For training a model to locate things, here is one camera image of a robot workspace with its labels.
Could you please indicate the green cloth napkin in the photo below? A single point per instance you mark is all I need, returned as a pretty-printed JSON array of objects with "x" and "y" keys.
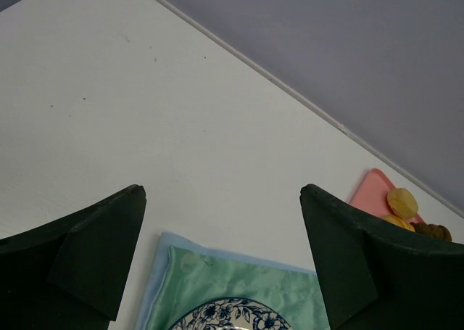
[{"x": 185, "y": 275}]

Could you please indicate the blue floral ceramic plate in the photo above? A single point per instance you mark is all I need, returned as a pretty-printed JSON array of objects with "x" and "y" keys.
[{"x": 232, "y": 313}]

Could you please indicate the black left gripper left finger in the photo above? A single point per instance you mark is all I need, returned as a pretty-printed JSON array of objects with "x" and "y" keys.
[{"x": 71, "y": 273}]

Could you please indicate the round beige bun far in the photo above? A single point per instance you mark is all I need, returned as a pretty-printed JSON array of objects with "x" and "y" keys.
[{"x": 402, "y": 203}]

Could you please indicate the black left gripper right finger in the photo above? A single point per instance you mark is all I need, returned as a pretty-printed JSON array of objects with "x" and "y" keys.
[{"x": 375, "y": 275}]

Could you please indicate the striped yellow bread roll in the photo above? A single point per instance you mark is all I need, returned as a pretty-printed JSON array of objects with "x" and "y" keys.
[{"x": 395, "y": 220}]

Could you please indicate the dark chocolate croissant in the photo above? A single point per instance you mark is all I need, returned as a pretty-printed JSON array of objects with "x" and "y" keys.
[{"x": 432, "y": 230}]

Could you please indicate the pink plastic tray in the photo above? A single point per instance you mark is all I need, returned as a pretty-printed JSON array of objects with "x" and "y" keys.
[{"x": 370, "y": 195}]

